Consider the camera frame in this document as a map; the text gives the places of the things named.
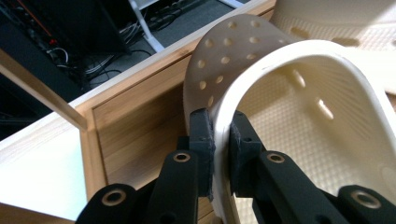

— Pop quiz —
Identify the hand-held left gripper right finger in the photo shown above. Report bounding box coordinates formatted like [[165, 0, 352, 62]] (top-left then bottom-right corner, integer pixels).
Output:
[[228, 110, 266, 198]]

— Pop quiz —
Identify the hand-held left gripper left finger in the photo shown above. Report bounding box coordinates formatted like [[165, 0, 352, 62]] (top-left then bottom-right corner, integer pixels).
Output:
[[177, 107, 217, 202]]

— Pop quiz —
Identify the wooden shoe box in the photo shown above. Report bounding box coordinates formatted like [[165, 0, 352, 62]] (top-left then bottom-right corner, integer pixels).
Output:
[[0, 0, 278, 224]]

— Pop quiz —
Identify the cream foam clog shoe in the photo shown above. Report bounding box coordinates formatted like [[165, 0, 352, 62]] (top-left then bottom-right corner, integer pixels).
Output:
[[182, 13, 396, 224], [269, 0, 396, 95]]

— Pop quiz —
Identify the white metal stand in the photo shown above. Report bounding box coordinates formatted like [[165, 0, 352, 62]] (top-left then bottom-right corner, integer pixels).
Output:
[[128, 0, 166, 53]]

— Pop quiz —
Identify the black equipment case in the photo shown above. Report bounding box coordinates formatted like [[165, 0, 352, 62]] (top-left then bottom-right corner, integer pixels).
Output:
[[0, 0, 132, 104]]

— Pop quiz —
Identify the white cable bundle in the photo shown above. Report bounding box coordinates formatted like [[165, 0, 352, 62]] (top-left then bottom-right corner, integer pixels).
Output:
[[83, 22, 139, 77]]

